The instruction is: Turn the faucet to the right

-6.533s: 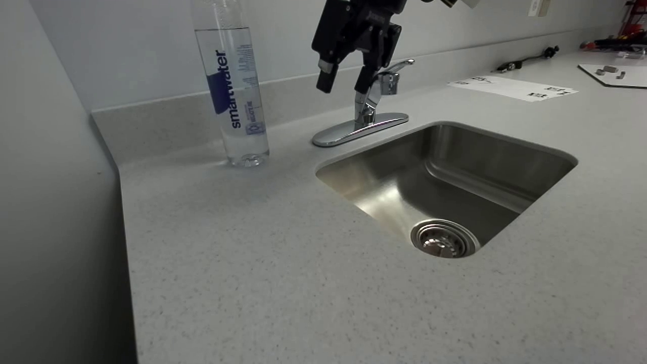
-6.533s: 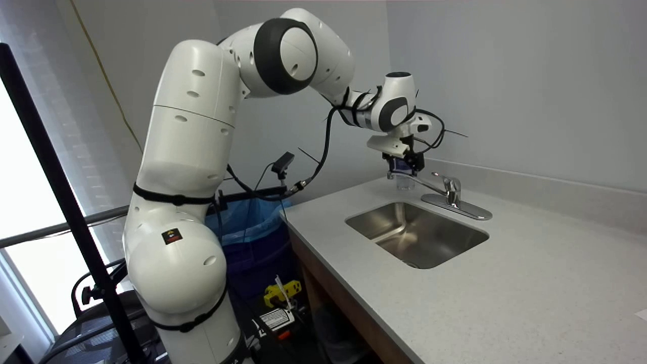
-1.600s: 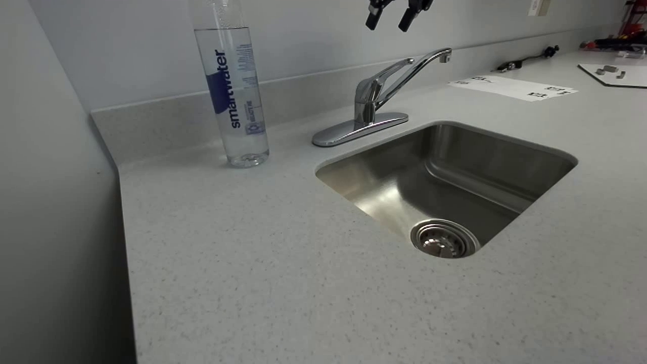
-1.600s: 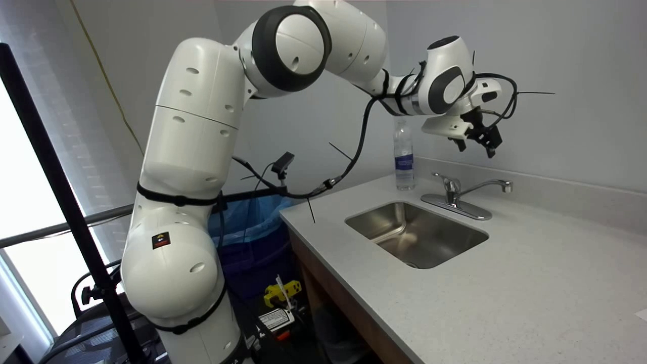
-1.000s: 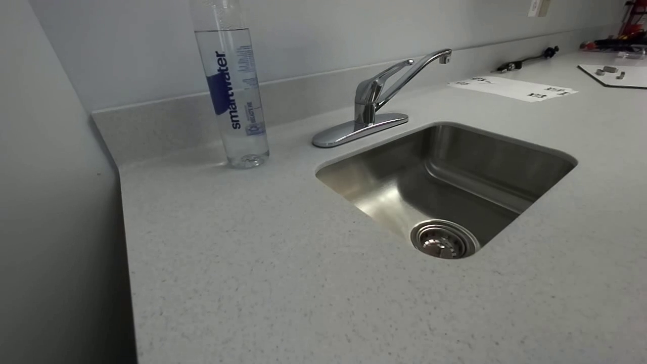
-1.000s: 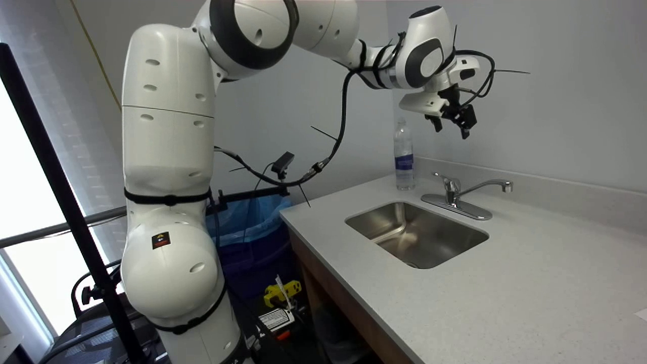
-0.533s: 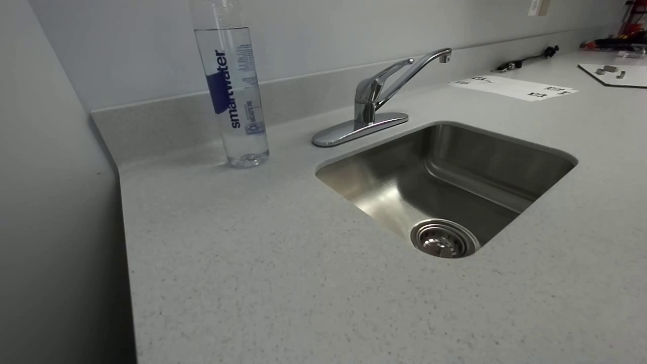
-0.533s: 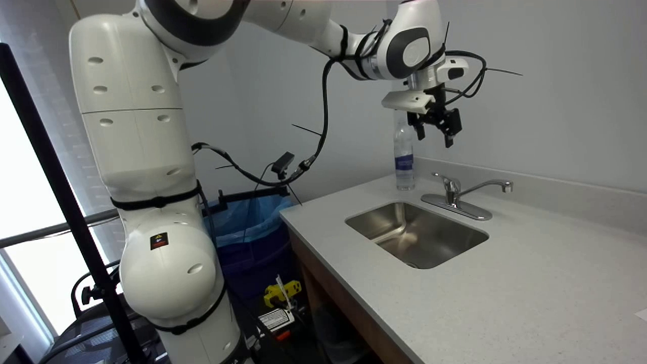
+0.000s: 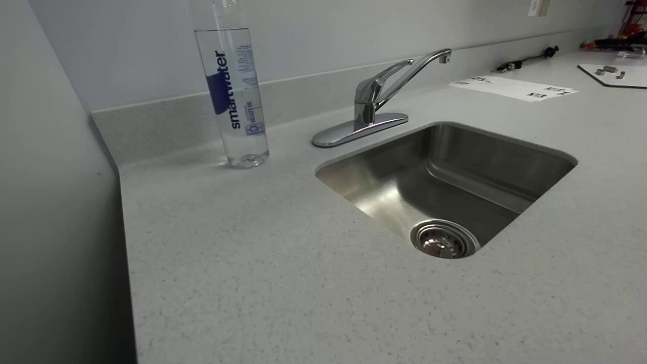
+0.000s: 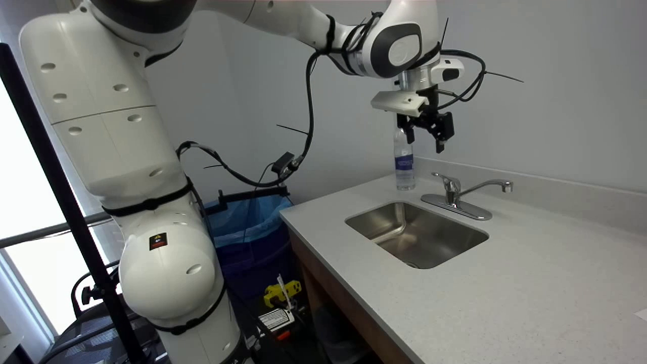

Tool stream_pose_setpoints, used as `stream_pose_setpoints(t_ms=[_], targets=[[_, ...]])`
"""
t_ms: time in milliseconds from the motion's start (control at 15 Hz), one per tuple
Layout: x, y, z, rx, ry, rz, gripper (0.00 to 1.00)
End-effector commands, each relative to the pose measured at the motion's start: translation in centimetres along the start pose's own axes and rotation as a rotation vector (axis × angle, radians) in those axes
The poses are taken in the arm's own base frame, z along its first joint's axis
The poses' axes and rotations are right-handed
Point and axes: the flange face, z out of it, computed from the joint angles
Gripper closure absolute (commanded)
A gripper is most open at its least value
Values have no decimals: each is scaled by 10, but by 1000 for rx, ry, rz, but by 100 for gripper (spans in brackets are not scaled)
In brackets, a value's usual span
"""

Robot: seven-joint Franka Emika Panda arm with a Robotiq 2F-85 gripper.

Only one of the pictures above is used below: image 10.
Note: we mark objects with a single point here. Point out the yellow tool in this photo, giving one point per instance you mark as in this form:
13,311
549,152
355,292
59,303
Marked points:
280,293

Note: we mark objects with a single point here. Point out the chrome faucet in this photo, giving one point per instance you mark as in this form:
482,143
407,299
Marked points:
457,204

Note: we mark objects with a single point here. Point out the small white black-lens camera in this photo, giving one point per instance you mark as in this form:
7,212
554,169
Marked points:
450,70

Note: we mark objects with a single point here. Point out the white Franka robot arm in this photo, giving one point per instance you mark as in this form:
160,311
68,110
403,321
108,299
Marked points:
114,134

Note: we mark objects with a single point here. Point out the white and red device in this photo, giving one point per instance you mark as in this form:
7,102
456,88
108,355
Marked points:
275,319

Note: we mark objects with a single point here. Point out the black metal stand pole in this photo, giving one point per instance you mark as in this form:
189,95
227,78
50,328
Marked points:
68,202

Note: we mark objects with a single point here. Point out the stainless steel sink basin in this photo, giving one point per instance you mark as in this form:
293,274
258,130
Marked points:
418,233

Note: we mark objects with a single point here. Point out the clear plastic water bottle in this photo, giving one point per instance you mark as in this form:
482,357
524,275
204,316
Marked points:
405,162

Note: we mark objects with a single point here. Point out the bin with blue bag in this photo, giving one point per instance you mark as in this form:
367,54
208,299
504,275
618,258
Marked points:
246,229

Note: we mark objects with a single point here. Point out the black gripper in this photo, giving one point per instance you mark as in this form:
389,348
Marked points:
424,117

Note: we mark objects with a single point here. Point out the wooden counter cabinet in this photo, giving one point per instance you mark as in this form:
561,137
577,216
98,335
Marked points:
336,303

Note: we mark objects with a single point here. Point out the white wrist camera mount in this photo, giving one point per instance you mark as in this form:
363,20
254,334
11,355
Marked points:
400,102

